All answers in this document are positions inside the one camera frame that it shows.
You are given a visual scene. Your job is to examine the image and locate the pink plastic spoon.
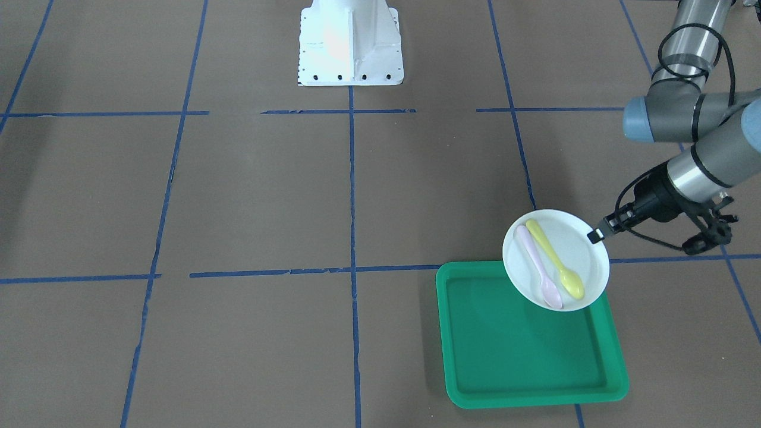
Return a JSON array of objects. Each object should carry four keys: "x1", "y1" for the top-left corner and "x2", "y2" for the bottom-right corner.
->
[{"x1": 515, "y1": 224, "x2": 564, "y2": 310}]

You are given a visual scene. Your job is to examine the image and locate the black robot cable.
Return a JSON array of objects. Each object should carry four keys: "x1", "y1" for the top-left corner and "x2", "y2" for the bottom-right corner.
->
[{"x1": 659, "y1": 23, "x2": 737, "y2": 142}]

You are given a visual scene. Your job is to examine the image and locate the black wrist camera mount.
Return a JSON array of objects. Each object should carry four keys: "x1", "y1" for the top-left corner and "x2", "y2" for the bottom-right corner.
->
[{"x1": 682, "y1": 193, "x2": 738, "y2": 256}]

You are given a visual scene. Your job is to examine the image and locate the yellow plastic spoon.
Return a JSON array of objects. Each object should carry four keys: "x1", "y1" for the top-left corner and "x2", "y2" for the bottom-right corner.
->
[{"x1": 526, "y1": 219, "x2": 586, "y2": 300}]

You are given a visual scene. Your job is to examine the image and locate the white round plate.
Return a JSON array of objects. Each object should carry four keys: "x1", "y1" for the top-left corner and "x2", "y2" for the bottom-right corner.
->
[{"x1": 502, "y1": 209, "x2": 611, "y2": 312}]

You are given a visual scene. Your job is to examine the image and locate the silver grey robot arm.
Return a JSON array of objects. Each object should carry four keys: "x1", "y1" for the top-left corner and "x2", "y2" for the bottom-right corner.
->
[{"x1": 587, "y1": 1, "x2": 760, "y2": 255}]

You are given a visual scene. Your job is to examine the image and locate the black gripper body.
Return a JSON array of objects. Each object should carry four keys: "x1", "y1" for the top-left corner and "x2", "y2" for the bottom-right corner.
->
[{"x1": 607, "y1": 168, "x2": 683, "y2": 238}]

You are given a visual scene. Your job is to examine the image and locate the green plastic tray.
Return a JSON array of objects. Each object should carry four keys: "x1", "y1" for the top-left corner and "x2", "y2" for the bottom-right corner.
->
[{"x1": 436, "y1": 261, "x2": 630, "y2": 410}]

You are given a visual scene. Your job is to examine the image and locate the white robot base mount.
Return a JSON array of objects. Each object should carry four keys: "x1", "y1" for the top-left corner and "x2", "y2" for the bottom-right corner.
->
[{"x1": 297, "y1": 1, "x2": 405, "y2": 87}]

